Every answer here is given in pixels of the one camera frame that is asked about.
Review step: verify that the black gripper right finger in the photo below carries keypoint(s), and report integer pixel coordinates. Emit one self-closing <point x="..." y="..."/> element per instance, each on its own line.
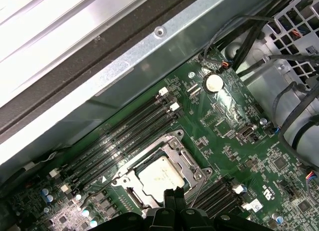
<point x="194" y="221"/>

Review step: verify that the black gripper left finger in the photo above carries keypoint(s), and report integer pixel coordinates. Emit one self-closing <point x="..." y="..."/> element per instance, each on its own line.
<point x="159" y="221"/>

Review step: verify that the silver CPU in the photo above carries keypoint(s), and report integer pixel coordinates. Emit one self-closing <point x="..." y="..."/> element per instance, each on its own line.
<point x="162" y="176"/>

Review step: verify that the metal socket cover frame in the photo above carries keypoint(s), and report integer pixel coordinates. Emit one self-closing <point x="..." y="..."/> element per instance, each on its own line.
<point x="177" y="153"/>

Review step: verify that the CPU socket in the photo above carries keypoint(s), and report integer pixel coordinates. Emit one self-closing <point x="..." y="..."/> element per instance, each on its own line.
<point x="199" y="176"/>

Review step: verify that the white barcode sticker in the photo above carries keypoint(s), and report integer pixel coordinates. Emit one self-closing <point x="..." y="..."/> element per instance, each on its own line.
<point x="255" y="206"/>

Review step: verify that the green motherboard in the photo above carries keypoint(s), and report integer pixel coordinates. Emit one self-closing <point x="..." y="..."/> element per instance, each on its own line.
<point x="224" y="151"/>

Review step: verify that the silver internal USB port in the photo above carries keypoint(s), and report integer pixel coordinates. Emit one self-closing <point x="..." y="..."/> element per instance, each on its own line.
<point x="245" y="133"/>

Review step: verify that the black square chip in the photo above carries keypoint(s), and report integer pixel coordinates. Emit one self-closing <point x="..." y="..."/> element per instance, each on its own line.
<point x="280" y="162"/>

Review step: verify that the silver motherboard screw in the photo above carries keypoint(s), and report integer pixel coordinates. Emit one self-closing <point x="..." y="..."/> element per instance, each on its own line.
<point x="192" y="74"/>
<point x="263" y="121"/>

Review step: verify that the round coin cell battery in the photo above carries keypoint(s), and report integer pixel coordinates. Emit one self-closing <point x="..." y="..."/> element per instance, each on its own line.
<point x="213" y="82"/>

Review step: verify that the silver metal drive cage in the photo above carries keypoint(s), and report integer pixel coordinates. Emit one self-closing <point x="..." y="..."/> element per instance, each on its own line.
<point x="264" y="79"/>

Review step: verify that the black PC case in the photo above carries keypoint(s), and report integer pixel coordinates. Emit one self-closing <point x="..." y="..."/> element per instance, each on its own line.
<point x="149" y="56"/>

